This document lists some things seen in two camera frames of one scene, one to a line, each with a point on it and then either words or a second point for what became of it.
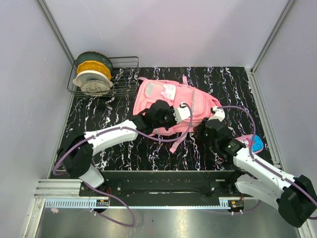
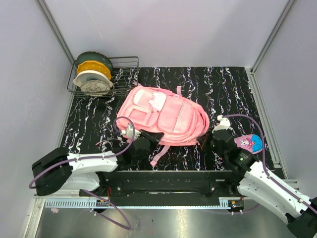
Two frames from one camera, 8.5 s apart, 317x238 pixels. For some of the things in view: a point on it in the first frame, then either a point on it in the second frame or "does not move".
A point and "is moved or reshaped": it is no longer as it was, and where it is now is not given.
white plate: [91, 75] does not move
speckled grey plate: [95, 88] does not move
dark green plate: [95, 56] does not move
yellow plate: [94, 66] does not move
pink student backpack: [202, 105] is moved or reshaped
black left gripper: [171, 111] -> [154, 137]
